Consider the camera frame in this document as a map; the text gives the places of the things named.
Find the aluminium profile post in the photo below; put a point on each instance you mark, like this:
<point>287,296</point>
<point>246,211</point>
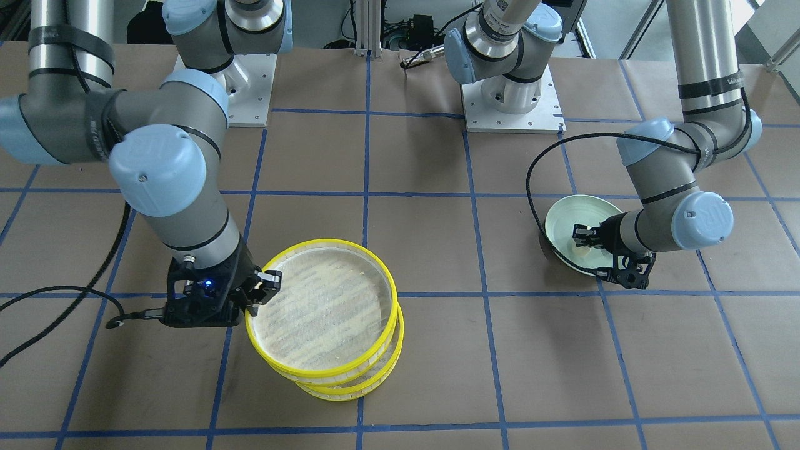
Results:
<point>368,18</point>

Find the light green plate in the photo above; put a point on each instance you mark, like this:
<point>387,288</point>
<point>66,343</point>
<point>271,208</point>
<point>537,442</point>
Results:
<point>572,210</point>

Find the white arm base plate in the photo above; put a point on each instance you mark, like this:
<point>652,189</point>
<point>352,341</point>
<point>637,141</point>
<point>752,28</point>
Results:
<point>505,105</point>
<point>247,94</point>

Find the robot arm near steamer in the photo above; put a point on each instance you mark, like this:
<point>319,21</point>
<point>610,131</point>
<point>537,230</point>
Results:
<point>163,147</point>

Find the black gripper near plate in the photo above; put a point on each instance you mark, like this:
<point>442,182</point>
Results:
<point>615,232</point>

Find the black gripper near steamer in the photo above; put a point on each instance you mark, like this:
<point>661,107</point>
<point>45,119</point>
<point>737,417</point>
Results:
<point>240,273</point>

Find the yellow steamer layer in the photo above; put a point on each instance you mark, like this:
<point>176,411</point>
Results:
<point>371,379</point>
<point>334,316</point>

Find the black cable steamer arm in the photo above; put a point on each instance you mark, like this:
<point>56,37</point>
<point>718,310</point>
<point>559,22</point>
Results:
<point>63,240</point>

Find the white bun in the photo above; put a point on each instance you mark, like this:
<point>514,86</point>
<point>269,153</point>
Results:
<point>585,252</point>

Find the robot arm near plate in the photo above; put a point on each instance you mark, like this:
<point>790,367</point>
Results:
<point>513,40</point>

